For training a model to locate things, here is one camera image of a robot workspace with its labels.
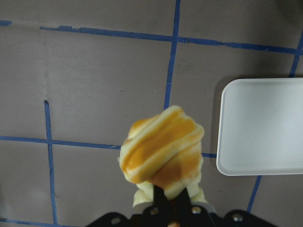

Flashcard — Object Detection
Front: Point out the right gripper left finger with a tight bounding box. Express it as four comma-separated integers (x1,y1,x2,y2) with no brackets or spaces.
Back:
152,185,174,227

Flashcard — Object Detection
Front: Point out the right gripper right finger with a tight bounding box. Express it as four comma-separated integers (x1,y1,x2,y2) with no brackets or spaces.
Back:
174,188,214,227

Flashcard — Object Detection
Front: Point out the striped orange bread roll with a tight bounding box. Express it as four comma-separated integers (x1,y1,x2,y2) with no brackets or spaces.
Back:
118,105,207,207

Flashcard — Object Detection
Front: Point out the white rectangular tray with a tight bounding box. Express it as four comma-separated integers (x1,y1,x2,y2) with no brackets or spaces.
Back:
216,78,303,176

